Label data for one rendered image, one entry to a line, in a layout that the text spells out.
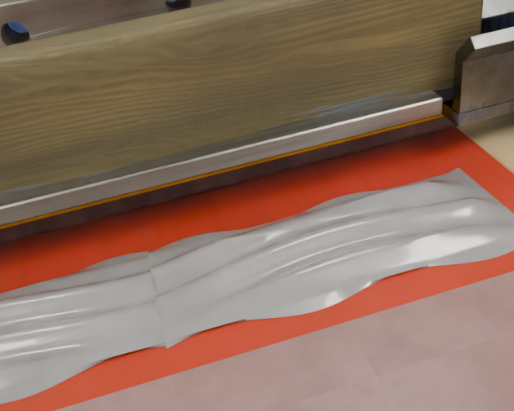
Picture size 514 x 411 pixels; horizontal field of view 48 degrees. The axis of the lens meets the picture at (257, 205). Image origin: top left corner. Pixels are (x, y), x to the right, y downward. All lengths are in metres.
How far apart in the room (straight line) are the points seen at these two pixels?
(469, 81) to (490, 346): 0.15
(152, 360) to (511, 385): 0.14
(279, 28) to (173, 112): 0.07
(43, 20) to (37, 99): 0.23
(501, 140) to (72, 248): 0.26
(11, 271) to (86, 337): 0.08
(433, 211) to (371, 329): 0.08
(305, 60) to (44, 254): 0.17
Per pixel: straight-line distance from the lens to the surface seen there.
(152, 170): 0.29
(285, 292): 0.26
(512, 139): 0.38
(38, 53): 0.29
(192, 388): 0.23
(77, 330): 0.27
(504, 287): 0.27
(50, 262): 0.32
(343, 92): 0.32
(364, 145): 0.35
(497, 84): 0.35
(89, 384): 0.25
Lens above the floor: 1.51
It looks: 65 degrees down
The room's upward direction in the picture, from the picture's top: 4 degrees clockwise
